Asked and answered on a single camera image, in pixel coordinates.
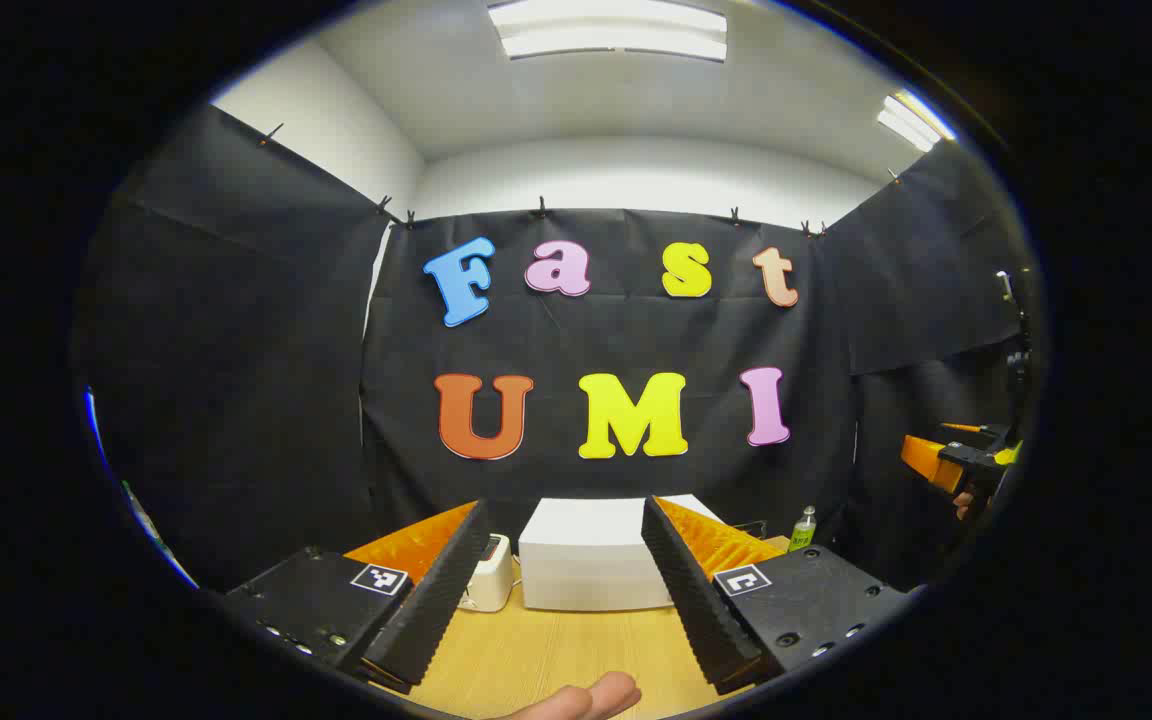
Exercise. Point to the black backdrop cloth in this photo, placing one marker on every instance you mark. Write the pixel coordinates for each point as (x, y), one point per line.
(286, 350)

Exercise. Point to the large ceiling light panel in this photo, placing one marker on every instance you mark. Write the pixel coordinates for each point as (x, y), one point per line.
(611, 30)

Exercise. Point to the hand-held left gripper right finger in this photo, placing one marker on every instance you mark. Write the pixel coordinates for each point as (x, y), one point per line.
(696, 600)

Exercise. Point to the white microwave oven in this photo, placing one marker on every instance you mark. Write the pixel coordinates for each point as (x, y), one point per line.
(586, 560)

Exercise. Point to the row of black cloth clips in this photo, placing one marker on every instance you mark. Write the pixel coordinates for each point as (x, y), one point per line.
(541, 209)

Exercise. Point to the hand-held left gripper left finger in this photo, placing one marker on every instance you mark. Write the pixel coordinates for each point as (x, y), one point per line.
(436, 600)

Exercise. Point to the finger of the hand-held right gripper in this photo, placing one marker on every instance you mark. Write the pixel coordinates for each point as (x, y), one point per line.
(961, 428)
(926, 460)

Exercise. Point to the green drink bottle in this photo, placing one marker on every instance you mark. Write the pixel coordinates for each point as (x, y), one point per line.
(803, 532)

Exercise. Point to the small ceiling light panel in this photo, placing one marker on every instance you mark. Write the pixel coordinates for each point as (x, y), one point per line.
(911, 122)

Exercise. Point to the small white toaster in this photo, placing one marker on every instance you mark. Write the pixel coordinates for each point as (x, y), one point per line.
(491, 585)

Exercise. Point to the dark metal stand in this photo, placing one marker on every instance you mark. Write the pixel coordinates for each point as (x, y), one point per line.
(1016, 340)

